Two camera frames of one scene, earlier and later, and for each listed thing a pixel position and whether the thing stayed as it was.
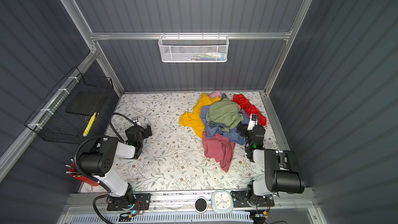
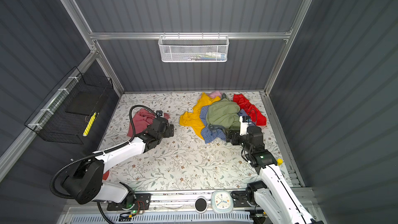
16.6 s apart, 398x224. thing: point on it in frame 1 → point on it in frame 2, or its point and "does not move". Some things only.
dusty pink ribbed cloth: x=219 y=148 → x=141 y=118
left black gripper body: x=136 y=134 → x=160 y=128
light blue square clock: x=222 y=201 does not move
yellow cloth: x=193 y=119 does not move
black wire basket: x=66 y=115 does not move
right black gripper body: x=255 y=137 → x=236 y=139
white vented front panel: x=221 y=217 does not move
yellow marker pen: x=89 y=124 does not move
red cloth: x=250 y=108 does not move
